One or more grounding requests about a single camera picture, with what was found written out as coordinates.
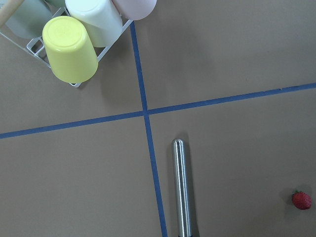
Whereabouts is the yellow upturned cup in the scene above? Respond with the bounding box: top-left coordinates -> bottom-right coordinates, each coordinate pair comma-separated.
42,16 -> 98,83

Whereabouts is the pink upturned cup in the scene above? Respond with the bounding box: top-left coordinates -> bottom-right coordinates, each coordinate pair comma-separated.
113,0 -> 157,20

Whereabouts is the white upturned cup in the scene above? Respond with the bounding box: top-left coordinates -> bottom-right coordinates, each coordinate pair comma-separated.
65,0 -> 123,47

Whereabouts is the green upturned cup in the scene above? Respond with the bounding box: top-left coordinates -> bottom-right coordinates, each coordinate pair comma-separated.
5,0 -> 52,39

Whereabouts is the steel muddler black cap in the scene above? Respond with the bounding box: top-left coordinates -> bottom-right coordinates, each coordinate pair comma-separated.
172,138 -> 193,237

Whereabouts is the red strawberry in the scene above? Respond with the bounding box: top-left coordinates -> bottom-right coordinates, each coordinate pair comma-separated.
291,190 -> 313,210

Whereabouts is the white wire cup rack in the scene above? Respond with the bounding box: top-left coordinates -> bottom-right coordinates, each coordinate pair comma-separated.
0,4 -> 134,88

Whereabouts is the wooden rack handle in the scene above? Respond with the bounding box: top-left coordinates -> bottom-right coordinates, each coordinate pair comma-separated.
0,0 -> 24,25

